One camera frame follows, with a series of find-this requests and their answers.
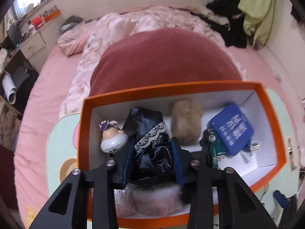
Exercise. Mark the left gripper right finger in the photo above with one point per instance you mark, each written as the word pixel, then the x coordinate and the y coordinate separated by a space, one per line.
pixel 210 188

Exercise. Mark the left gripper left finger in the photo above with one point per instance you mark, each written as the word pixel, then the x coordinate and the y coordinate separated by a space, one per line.
pixel 67 206

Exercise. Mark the green toy car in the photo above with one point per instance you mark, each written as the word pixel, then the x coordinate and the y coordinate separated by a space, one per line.
pixel 213 149

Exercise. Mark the cartoon boy figurine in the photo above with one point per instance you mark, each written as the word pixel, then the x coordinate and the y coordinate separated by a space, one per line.
pixel 113 138

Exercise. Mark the white pink fluffy scrunchie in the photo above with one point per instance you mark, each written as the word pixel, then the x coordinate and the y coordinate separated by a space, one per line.
pixel 158 200

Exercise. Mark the blue square tin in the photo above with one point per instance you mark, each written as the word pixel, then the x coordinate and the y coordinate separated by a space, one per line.
pixel 232 128

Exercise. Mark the black satin lace scrunchie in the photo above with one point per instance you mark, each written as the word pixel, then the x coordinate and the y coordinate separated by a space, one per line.
pixel 150 159

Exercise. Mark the brown fur scrunchie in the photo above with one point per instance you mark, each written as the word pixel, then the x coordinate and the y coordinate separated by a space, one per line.
pixel 186 121

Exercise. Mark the clear plastic wrap bundle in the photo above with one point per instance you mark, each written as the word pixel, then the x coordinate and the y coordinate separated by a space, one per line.
pixel 124 202

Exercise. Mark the orange cardboard box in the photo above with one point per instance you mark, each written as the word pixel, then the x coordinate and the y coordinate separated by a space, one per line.
pixel 213 96

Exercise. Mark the white paper roll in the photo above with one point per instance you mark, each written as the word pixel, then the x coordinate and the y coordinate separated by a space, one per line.
pixel 9 88

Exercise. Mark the white bedside drawer cabinet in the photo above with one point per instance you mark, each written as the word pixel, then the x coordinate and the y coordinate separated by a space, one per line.
pixel 37 48

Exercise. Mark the pink floral duvet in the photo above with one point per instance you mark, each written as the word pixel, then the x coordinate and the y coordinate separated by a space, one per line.
pixel 92 39

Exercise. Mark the dark red pillow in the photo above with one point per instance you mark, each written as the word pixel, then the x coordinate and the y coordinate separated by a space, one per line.
pixel 164 56

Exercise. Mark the red container on cabinet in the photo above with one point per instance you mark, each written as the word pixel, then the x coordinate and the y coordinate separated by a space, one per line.
pixel 37 22

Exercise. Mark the orange box on cabinet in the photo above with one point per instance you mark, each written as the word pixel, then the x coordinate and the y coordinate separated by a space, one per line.
pixel 53 15

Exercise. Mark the black clothes pile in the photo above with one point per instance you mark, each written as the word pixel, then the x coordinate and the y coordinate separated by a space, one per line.
pixel 233 34

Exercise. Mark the green hanging cloth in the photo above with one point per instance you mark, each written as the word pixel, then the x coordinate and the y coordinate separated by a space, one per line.
pixel 258 18

